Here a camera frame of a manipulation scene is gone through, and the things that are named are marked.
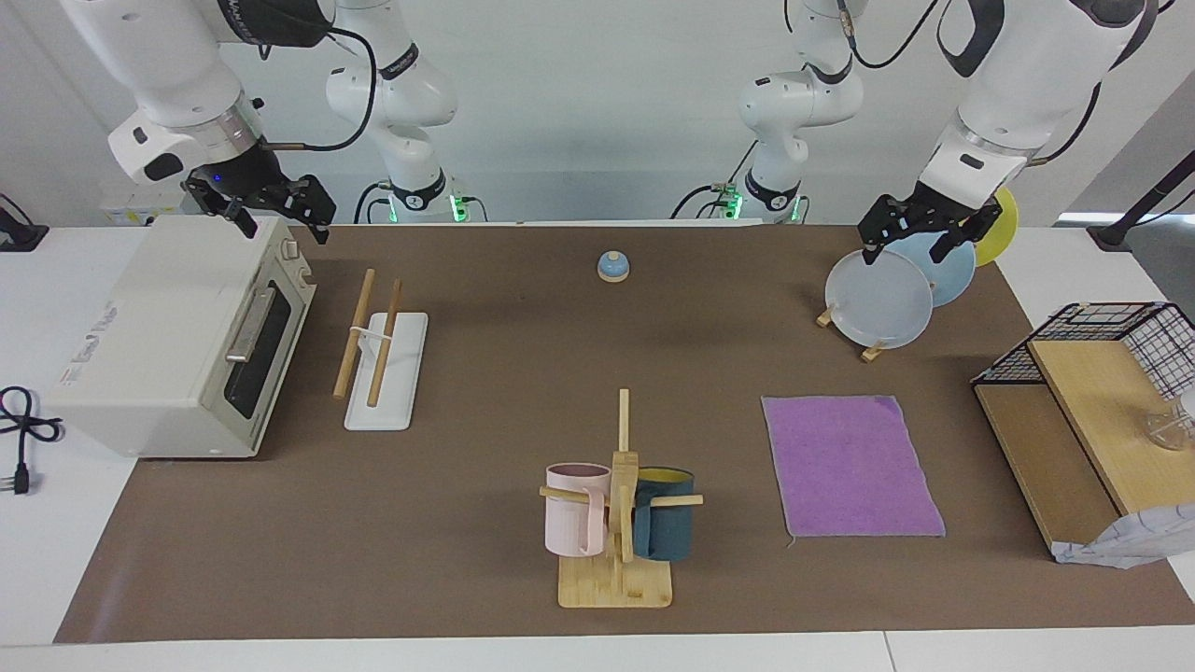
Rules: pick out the pink mug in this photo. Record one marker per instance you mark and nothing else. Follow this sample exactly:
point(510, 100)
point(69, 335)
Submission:
point(571, 513)

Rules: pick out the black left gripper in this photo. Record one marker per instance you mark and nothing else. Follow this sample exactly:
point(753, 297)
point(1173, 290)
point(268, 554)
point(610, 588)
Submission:
point(941, 210)

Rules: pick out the wooden dish rack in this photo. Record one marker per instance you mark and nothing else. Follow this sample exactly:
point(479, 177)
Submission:
point(873, 354)

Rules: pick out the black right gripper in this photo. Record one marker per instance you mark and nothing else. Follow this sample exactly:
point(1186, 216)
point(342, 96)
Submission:
point(245, 173)

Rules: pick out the white power strip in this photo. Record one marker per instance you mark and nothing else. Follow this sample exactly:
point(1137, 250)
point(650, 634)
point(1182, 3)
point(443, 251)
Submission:
point(140, 213)

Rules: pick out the light blue plate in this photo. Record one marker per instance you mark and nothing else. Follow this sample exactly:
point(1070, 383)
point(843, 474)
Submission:
point(948, 271)

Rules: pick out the clear glass vessel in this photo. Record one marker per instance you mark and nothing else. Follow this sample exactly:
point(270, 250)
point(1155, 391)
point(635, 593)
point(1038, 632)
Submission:
point(1172, 429)

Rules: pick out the pale grey plate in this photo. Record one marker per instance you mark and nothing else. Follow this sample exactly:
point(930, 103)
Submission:
point(878, 299)

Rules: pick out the dark teal mug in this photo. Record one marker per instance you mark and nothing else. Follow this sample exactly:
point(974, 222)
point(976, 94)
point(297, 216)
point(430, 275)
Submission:
point(667, 523)

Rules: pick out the yellow plate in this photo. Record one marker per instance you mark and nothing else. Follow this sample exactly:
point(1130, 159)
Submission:
point(1004, 229)

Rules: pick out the wooden mug tree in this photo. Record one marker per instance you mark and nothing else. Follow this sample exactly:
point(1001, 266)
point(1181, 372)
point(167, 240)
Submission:
point(624, 467)

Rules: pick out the purple and grey towel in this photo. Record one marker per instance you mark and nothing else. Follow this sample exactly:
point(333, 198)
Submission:
point(850, 467)

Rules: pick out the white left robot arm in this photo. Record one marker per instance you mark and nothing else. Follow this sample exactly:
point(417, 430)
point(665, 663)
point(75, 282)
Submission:
point(1027, 75)

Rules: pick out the black stand pole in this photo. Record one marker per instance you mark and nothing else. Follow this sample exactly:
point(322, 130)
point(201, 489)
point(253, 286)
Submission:
point(1134, 215)

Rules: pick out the white rectangular tray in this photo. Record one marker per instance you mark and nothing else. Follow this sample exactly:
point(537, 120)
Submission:
point(387, 373)

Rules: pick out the beige toaster oven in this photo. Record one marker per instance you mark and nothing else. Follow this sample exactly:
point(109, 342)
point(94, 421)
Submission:
point(159, 327)

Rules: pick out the brown table mat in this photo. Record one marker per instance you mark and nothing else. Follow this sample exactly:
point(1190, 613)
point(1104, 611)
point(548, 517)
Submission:
point(467, 373)

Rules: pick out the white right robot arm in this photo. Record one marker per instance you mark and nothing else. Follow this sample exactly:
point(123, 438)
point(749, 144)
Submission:
point(168, 56)

